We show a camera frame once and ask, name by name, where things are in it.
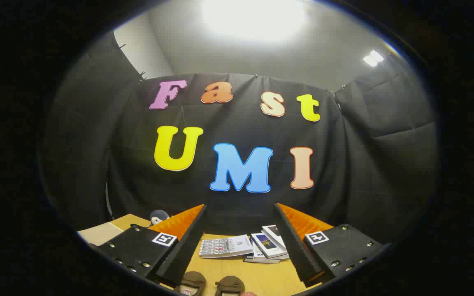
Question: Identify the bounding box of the small ceiling light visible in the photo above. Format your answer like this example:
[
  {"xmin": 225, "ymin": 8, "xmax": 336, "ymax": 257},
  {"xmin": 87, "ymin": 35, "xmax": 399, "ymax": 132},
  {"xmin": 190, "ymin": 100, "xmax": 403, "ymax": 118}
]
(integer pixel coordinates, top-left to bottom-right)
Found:
[{"xmin": 362, "ymin": 49, "xmax": 385, "ymax": 67}]

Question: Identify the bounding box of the patterned cover book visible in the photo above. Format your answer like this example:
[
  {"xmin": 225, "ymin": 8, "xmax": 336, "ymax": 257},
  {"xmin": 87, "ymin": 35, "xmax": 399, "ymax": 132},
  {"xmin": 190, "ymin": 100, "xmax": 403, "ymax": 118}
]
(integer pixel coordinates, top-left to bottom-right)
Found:
[{"xmin": 199, "ymin": 235, "xmax": 254, "ymax": 259}]

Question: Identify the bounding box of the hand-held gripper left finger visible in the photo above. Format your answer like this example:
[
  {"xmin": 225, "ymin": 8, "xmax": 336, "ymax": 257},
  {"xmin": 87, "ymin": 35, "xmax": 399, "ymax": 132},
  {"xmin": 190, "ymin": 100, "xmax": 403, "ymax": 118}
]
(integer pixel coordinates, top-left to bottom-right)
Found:
[{"xmin": 96, "ymin": 204, "xmax": 207, "ymax": 287}]

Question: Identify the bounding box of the penguin plush toy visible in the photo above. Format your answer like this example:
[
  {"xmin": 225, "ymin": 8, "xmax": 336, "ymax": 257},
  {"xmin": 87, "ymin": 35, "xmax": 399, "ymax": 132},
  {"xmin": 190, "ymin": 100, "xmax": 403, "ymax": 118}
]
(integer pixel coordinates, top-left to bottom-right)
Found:
[{"xmin": 150, "ymin": 210, "xmax": 170, "ymax": 227}]

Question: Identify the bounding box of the beige fabric storage box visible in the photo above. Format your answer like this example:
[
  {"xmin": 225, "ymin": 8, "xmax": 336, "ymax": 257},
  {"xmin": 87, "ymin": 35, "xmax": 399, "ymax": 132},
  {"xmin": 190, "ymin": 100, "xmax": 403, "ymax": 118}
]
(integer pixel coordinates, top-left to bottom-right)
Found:
[{"xmin": 77, "ymin": 222, "xmax": 125, "ymax": 246}]

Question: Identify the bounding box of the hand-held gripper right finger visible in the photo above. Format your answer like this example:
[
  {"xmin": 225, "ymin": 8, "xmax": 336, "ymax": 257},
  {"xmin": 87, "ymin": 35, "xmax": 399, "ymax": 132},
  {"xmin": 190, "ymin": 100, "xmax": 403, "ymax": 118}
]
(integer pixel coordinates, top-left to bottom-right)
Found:
[{"xmin": 274, "ymin": 203, "xmax": 386, "ymax": 288}]

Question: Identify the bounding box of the brown fuzzy shoe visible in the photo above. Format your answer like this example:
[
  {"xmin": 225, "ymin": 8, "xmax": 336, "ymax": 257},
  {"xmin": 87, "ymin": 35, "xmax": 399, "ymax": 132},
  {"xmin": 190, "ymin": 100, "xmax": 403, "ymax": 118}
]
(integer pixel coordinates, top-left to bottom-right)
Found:
[
  {"xmin": 178, "ymin": 271, "xmax": 207, "ymax": 296},
  {"xmin": 214, "ymin": 276, "xmax": 246, "ymax": 296}
]

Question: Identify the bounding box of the white book dark cover picture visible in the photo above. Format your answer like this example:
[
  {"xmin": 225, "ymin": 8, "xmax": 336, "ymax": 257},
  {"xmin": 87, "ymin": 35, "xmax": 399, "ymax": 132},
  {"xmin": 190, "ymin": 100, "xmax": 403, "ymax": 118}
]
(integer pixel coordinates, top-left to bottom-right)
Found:
[{"xmin": 251, "ymin": 232, "xmax": 288, "ymax": 259}]

